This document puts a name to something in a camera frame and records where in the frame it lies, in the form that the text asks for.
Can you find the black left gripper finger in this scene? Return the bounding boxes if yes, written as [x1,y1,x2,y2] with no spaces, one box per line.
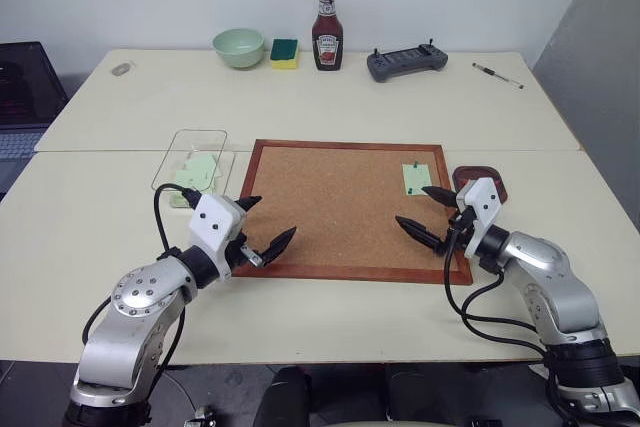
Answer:
[234,194,264,213]
[258,225,299,267]

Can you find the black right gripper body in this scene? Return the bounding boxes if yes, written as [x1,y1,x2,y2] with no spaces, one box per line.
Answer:
[434,190,476,256]

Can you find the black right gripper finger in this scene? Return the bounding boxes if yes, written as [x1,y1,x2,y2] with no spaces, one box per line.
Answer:
[421,185,458,208]
[394,215,445,253]

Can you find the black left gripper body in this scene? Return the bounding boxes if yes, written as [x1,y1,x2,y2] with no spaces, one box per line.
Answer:
[222,199,266,277]

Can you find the wood framed cork board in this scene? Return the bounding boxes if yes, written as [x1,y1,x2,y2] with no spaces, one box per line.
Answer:
[230,138,474,287]

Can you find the small red-brown dish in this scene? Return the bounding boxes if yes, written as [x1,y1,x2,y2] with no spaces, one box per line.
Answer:
[451,164,511,206]

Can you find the clear plastic container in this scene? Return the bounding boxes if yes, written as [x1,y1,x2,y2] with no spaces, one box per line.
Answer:
[150,128,238,209]

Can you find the black and silver pen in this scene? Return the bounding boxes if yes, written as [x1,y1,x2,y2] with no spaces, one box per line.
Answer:
[471,62,526,91]

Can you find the grey handheld controller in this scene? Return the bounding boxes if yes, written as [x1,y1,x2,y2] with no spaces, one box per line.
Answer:
[366,38,450,84]

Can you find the dark rounded shape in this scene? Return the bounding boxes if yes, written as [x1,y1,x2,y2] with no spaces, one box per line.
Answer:
[251,365,315,427]

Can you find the green and yellow sponge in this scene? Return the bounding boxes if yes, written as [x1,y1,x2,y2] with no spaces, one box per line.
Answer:
[269,37,301,72]

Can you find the pale green bowl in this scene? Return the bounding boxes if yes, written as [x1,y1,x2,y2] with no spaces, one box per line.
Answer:
[211,28,265,71]

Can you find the red ketchup bottle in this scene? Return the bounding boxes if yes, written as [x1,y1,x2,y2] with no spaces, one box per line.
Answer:
[310,0,346,74]

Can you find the dark laptop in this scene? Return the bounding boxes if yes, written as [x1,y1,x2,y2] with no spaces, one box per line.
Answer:
[0,41,69,201]

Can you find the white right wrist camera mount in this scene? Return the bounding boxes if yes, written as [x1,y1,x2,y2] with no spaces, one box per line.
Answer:
[454,176,502,261]

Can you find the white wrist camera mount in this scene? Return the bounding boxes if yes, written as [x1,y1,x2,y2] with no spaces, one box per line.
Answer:
[188,192,248,269]
[454,176,502,261]

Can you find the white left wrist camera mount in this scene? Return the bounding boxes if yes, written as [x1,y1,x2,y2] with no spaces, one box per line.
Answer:
[188,192,248,269]

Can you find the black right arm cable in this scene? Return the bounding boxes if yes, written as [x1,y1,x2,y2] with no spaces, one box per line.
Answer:
[441,224,556,356]

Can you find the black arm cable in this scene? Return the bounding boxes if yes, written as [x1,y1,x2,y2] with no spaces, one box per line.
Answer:
[79,183,202,383]
[441,224,556,356]

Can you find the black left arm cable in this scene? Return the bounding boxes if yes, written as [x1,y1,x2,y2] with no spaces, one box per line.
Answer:
[79,183,202,383]

